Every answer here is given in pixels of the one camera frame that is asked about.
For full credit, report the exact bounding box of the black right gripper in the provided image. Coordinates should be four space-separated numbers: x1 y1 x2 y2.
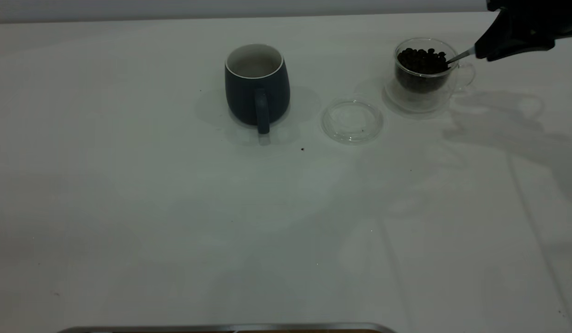
474 0 572 62

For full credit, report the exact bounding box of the metal spoon light blue handle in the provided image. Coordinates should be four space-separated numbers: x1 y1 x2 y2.
447 46 477 64

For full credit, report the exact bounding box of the dark grey ceramic mug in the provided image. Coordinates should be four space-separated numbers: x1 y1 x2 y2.
224 43 291 135

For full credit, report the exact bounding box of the pile of coffee beans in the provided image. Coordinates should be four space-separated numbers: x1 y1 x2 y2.
396 47 450 93

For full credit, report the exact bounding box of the clear glass saucer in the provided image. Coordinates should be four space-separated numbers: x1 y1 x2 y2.
321 97 385 146

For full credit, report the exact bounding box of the clear glass cup with handle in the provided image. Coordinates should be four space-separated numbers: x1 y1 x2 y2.
385 37 476 114

